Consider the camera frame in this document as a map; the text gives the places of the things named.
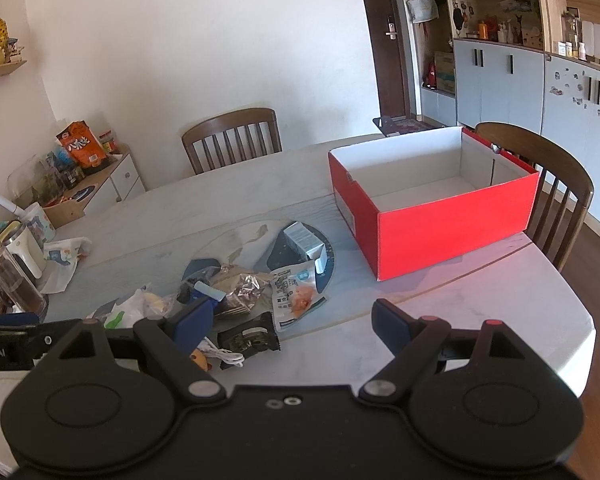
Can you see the cardboard carton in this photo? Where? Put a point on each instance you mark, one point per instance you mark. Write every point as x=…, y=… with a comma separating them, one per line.
x=444, y=72

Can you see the small white side cabinet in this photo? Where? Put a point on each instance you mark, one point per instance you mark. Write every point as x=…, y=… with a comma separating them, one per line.
x=120, y=180

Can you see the white canister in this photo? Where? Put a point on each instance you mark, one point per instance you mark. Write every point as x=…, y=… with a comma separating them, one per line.
x=594, y=40

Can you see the silver foil packet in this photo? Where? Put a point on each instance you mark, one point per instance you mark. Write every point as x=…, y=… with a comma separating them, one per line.
x=247, y=285

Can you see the black snack packet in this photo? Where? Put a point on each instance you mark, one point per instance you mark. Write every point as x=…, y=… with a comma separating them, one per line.
x=247, y=337

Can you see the white plastic bag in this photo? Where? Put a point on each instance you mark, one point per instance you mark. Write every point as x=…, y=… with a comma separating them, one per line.
x=130, y=310

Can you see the dark brown door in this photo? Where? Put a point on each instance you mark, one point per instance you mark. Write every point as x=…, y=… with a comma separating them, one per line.
x=379, y=0

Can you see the white cabinet with stickers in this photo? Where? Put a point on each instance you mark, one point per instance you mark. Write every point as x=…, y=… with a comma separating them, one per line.
x=579, y=125

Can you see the brown wooden chair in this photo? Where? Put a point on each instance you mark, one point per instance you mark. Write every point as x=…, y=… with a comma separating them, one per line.
x=230, y=130
x=569, y=175

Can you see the white snack pouch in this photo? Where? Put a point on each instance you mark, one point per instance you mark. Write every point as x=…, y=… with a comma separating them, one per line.
x=295, y=300

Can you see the white cabinet row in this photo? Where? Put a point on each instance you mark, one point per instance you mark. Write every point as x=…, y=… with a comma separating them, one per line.
x=544, y=5

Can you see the orange yellow toy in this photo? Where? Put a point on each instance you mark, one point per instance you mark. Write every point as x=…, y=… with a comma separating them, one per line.
x=200, y=360

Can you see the tall glass jar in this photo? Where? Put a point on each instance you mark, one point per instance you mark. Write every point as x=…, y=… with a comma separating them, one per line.
x=570, y=32

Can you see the white printed bag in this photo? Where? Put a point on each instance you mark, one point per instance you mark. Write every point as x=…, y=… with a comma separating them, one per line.
x=62, y=260

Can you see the clear bag of dark tea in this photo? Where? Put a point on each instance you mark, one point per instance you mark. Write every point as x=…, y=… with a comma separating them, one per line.
x=186, y=292

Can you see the hanging tote bag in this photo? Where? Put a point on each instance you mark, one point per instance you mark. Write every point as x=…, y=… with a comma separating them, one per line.
x=423, y=7

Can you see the glass jar with dark lid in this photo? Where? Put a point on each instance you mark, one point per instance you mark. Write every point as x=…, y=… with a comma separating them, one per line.
x=15, y=280

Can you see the white kettle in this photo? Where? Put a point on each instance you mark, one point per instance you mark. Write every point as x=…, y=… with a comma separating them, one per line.
x=27, y=252

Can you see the orange snack bag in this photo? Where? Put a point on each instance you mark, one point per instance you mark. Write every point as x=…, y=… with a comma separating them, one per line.
x=82, y=145

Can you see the wooden wall shelf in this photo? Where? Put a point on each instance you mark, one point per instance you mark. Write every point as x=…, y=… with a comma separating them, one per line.
x=2, y=71

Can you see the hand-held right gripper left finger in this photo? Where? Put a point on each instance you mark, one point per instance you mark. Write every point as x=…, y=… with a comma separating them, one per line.
x=192, y=317

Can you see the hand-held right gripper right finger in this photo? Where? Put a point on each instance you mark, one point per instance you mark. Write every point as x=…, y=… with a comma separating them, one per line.
x=392, y=327

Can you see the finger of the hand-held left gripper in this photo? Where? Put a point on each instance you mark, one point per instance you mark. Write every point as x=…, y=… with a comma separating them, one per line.
x=10, y=320

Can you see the small white carton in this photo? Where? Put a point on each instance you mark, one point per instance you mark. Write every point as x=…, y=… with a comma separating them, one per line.
x=302, y=240

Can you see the white marble patterned desktop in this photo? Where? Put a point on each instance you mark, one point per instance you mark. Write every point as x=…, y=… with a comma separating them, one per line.
x=180, y=220

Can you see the red cardboard box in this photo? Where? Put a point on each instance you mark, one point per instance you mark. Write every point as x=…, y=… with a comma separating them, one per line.
x=454, y=225

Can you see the white printed cup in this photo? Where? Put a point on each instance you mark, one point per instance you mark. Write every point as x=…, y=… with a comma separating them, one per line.
x=40, y=225

